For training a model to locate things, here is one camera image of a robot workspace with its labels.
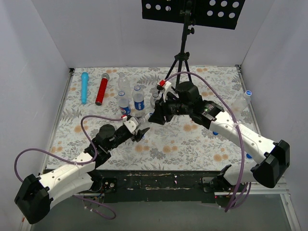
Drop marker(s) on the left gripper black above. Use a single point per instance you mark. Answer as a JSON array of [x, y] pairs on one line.
[[136, 134]]

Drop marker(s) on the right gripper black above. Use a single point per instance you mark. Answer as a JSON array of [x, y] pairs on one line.
[[162, 111]]

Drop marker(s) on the small black-label clear bottle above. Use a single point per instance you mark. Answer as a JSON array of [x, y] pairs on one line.
[[153, 99]]

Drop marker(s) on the clear Pocari bottle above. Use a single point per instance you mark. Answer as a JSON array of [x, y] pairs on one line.
[[241, 103]]

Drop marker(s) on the blue Pocari Sweat cap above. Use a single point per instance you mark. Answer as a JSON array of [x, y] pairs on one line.
[[248, 92]]

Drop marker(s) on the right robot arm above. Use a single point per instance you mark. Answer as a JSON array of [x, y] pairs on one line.
[[270, 159]]

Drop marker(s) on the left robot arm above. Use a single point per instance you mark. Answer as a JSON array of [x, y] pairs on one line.
[[38, 195]]

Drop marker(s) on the Pepsi bottle text label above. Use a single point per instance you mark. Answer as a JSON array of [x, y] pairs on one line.
[[138, 99]]

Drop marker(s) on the Pepsi bottle logo label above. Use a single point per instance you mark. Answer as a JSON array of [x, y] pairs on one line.
[[123, 103]]

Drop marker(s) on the tall clear plastic bottle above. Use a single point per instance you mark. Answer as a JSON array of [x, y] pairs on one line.
[[123, 83]]

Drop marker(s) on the floral tablecloth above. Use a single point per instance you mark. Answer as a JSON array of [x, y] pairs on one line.
[[178, 145]]

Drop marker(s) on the red glitter toy microphone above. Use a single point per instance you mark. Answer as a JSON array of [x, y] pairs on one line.
[[102, 89]]

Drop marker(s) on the blue toy microphone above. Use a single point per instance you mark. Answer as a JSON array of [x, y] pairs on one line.
[[84, 87]]

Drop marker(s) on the black music stand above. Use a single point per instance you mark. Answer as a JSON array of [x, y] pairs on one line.
[[209, 13]]

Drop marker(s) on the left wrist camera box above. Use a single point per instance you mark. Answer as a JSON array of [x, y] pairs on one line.
[[130, 123]]

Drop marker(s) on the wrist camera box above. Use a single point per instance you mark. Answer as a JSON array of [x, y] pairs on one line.
[[130, 123], [164, 87]]

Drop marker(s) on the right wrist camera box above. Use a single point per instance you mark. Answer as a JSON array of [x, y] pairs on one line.
[[164, 87]]

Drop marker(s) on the black table front rail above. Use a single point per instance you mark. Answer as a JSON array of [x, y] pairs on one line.
[[135, 186]]

